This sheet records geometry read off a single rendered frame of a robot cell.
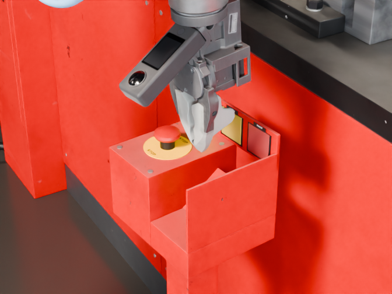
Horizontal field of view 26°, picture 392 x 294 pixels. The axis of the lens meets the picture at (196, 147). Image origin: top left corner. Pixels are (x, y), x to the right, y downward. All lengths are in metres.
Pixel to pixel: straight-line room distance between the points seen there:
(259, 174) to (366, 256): 0.24
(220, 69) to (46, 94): 1.37
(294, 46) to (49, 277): 1.13
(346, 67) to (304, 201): 0.25
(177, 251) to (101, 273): 1.07
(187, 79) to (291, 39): 0.33
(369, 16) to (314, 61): 0.12
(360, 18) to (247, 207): 0.37
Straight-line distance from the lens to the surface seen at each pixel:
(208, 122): 1.09
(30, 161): 2.49
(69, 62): 2.25
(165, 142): 1.23
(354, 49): 1.36
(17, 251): 2.37
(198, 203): 1.13
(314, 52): 1.34
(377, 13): 1.36
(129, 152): 1.25
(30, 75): 2.37
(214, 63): 1.07
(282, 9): 1.45
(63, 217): 2.47
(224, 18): 1.05
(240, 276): 1.71
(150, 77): 1.03
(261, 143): 1.21
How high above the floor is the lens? 1.43
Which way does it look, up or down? 31 degrees down
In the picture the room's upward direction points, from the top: straight up
